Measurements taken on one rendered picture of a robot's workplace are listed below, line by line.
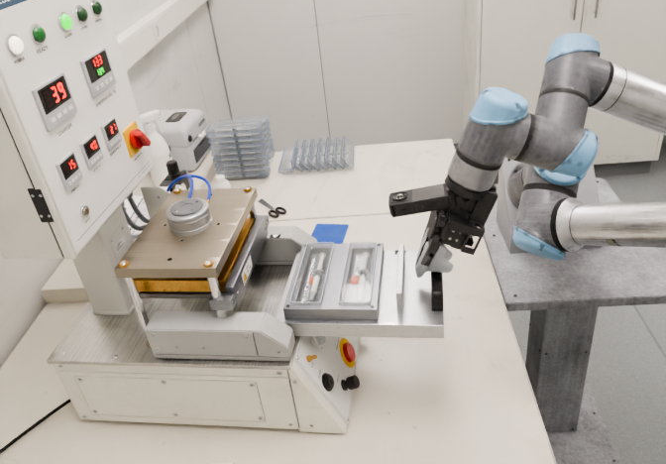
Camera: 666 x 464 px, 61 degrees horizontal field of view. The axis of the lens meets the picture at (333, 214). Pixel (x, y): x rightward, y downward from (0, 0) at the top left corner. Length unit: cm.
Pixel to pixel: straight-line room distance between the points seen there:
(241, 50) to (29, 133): 265
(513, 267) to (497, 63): 175
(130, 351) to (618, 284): 108
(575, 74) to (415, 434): 67
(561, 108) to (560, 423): 133
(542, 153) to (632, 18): 236
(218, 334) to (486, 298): 66
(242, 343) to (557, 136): 60
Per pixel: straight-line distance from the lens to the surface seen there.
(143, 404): 120
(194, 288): 104
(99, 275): 118
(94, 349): 117
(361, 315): 100
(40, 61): 97
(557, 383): 193
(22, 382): 148
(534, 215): 131
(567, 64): 97
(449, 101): 357
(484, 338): 130
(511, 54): 310
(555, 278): 148
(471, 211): 98
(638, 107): 103
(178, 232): 106
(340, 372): 116
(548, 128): 92
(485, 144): 89
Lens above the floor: 164
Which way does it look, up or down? 31 degrees down
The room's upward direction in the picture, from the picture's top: 7 degrees counter-clockwise
